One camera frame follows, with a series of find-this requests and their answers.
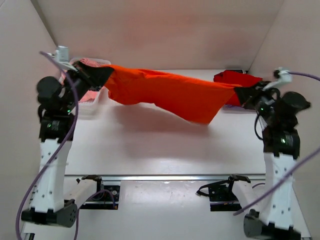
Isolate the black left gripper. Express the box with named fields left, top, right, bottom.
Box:
left=65, top=53, right=117, bottom=104

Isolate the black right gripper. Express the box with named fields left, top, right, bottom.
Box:
left=233, top=81, right=278, bottom=125

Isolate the orange t shirt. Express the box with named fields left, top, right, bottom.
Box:
left=105, top=65, right=235, bottom=125

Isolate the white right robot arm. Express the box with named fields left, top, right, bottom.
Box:
left=224, top=86, right=311, bottom=240

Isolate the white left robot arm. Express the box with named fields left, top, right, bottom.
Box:
left=18, top=61, right=114, bottom=228

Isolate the red folded t shirt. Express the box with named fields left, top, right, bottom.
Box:
left=213, top=70, right=263, bottom=107

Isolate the pink t shirt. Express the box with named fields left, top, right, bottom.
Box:
left=79, top=58, right=102, bottom=103

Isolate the white plastic basket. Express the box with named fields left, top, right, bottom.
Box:
left=70, top=57, right=111, bottom=116

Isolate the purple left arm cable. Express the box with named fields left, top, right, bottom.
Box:
left=16, top=51, right=81, bottom=240

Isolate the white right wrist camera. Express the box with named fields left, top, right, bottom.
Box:
left=262, top=67, right=293, bottom=91

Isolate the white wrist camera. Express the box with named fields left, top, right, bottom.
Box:
left=49, top=45, right=78, bottom=72
left=262, top=67, right=293, bottom=91

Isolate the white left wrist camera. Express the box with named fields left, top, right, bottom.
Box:
left=49, top=45, right=78, bottom=72

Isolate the aluminium table rail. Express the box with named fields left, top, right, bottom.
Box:
left=64, top=174, right=266, bottom=182

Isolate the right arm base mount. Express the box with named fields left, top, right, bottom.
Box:
left=196, top=174, right=251, bottom=212

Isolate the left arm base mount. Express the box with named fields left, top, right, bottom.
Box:
left=76, top=175, right=121, bottom=210

